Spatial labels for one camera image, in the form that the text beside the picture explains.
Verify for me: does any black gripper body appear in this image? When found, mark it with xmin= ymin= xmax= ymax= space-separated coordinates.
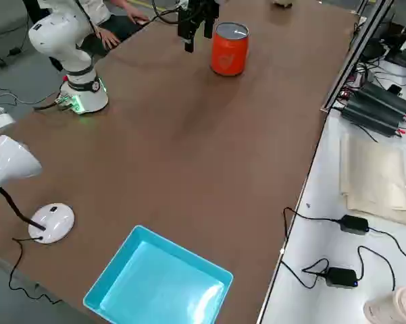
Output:
xmin=178 ymin=0 xmax=220 ymax=17

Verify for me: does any red trash bin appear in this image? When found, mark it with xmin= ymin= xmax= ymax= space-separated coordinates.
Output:
xmin=209 ymin=22 xmax=251 ymax=77

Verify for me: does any person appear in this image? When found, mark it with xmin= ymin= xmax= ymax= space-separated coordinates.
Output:
xmin=76 ymin=0 xmax=150 ymax=59

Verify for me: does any black finned power supply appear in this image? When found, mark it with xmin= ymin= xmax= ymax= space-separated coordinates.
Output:
xmin=340 ymin=82 xmax=406 ymax=139

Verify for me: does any black monitor stand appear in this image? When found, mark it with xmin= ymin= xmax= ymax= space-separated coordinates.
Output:
xmin=380 ymin=0 xmax=406 ymax=71

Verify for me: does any beige cloth bag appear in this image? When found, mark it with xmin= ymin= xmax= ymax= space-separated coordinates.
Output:
xmin=338 ymin=133 xmax=406 ymax=228

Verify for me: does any white desk lamp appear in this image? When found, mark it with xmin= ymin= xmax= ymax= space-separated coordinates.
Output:
xmin=0 ymin=134 xmax=76 ymax=245

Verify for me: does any black power adapter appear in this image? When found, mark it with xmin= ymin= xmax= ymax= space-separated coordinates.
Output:
xmin=339 ymin=214 xmax=370 ymax=235
xmin=324 ymin=266 xmax=359 ymax=289

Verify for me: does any blue plastic tray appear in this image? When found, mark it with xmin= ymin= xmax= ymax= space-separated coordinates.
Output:
xmin=82 ymin=225 xmax=234 ymax=324

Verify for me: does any beige round object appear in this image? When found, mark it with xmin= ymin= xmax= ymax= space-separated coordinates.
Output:
xmin=363 ymin=285 xmax=406 ymax=324

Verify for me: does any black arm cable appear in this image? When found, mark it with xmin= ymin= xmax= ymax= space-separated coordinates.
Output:
xmin=151 ymin=0 xmax=180 ymax=25

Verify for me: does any aluminium frame post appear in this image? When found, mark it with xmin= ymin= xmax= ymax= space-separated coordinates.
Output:
xmin=320 ymin=0 xmax=395 ymax=113

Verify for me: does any black adapter cable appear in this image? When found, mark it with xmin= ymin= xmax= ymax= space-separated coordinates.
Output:
xmin=367 ymin=184 xmax=406 ymax=265
xmin=355 ymin=245 xmax=398 ymax=292
xmin=280 ymin=258 xmax=330 ymax=290
xmin=282 ymin=207 xmax=342 ymax=238

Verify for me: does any black lamp cable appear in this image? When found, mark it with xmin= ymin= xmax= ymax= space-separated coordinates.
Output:
xmin=8 ymin=237 xmax=62 ymax=304

